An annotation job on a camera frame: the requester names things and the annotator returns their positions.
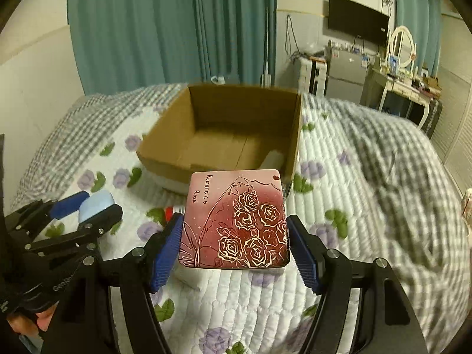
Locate light blue earbuds case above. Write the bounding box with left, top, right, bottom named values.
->
left=78, top=189, right=114, bottom=224

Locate white bottle red cap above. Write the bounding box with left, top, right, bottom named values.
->
left=164, top=205, right=186, bottom=223

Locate pink rose tin box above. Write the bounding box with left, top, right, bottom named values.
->
left=178, top=169, right=290, bottom=270

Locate person left hand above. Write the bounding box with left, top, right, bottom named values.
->
left=6, top=303, right=58, bottom=336

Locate grey checked blanket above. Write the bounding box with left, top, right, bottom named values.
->
left=10, top=82, right=472, bottom=344

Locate floral quilted bedspread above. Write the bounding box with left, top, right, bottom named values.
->
left=40, top=95, right=443, bottom=354

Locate brown cardboard box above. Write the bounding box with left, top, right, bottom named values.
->
left=137, top=84, right=301, bottom=195

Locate teal curtain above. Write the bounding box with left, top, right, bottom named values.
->
left=395, top=0, right=442, bottom=76
left=67, top=0, right=277, bottom=94

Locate white dressing table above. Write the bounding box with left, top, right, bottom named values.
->
left=360, top=65, right=443, bottom=138

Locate silver mini fridge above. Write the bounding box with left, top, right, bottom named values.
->
left=325, top=47, right=367, bottom=104

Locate white oval vanity mirror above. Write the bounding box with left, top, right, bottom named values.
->
left=387, top=26, right=416, bottom=68

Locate teal right curtain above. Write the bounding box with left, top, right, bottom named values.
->
left=395, top=0, right=442, bottom=76

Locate black wall television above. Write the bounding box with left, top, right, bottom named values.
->
left=327, top=0, right=389, bottom=46

